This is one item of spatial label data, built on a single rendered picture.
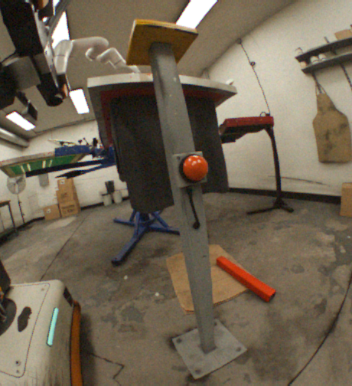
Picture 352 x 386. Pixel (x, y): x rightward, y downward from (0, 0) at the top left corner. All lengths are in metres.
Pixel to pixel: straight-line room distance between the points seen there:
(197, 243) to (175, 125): 0.20
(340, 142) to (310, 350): 1.95
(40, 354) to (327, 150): 2.60
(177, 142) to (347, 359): 0.90
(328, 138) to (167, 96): 2.08
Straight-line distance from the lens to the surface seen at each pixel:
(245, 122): 1.66
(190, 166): 0.20
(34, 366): 0.58
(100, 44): 1.11
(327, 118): 2.24
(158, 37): 0.35
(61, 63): 0.83
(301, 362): 0.72
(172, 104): 0.26
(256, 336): 0.73
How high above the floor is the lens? 0.65
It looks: 8 degrees down
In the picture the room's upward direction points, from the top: 10 degrees counter-clockwise
